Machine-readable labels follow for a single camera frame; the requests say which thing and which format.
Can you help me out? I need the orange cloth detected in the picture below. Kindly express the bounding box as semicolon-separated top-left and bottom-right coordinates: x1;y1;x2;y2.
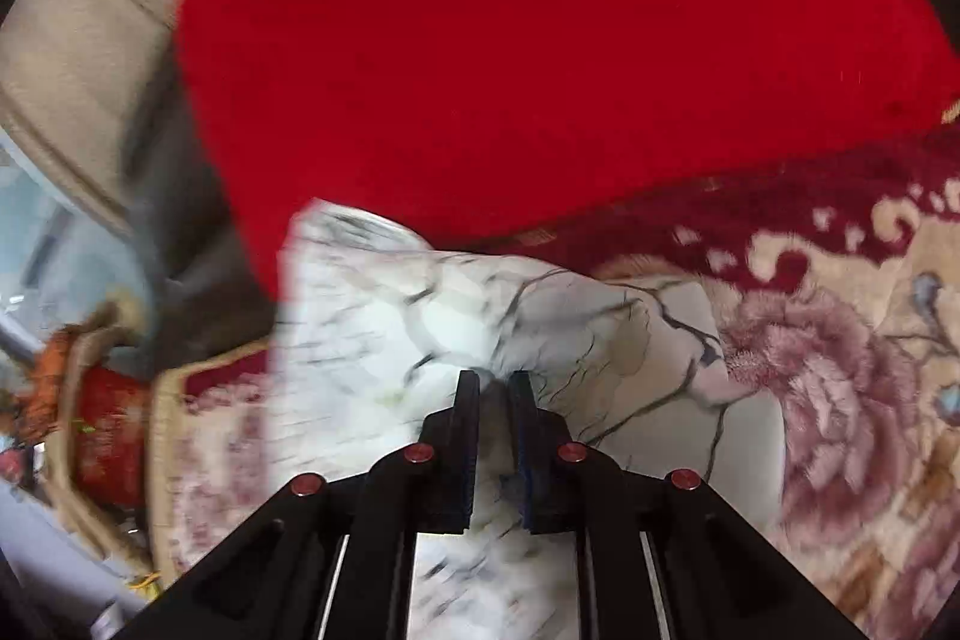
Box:
19;325;87;442

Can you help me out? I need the red blanket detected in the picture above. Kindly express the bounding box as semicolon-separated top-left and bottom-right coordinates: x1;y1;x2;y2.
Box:
176;0;960;311

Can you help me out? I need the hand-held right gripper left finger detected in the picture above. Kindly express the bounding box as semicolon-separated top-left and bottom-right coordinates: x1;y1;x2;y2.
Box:
112;370;482;640

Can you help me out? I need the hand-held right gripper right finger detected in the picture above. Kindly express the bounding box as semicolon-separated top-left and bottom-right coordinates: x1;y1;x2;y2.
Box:
508;370;871;640

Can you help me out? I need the beige maroon floral blanket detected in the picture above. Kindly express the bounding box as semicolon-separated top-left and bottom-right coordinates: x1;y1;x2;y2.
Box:
150;122;960;640

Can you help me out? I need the red cushion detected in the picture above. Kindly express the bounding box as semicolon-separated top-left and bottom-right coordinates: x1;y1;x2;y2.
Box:
73;366;155;510

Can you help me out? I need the beige brown sofa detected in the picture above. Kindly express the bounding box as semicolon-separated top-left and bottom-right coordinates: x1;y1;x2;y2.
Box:
0;0;278;326

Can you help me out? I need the white marbled cloth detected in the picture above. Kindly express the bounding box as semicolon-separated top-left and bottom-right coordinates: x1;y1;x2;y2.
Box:
266;197;788;640

